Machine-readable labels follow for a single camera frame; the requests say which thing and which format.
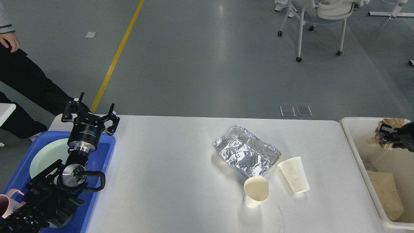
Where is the white side table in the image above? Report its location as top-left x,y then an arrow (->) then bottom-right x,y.
0,103 -> 16,126

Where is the pink HOME mug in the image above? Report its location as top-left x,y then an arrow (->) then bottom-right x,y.
0,189 -> 25,219

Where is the white office chair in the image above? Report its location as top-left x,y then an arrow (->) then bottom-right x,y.
278,0 -> 369,62

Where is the right floor socket plate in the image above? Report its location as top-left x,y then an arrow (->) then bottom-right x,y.
296,106 -> 313,117

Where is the brown paper ball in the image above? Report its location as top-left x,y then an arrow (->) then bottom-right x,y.
366,118 -> 408,150

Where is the white plastic bin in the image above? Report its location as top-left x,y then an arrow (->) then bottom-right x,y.
340,117 -> 414,233

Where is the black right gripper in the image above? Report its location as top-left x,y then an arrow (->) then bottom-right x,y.
378,121 -> 414,152

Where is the white paper bowl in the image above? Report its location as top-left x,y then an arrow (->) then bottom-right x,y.
277,157 -> 311,194

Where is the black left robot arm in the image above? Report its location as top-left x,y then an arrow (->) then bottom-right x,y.
1,93 -> 120,233

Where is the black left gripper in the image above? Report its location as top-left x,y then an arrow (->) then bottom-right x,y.
61,92 -> 120,154

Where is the white paper cup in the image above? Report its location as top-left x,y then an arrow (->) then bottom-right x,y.
243,175 -> 269,208

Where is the mint green round plate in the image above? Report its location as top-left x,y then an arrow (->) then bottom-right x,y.
29,138 -> 69,178

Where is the left floor socket plate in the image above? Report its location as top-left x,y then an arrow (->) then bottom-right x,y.
280,106 -> 296,117

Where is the crumpled aluminium foil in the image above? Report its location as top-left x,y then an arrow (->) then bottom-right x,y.
213,125 -> 281,178

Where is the floor socket plate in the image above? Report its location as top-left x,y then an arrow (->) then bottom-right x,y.
296,106 -> 313,117
280,106 -> 296,117

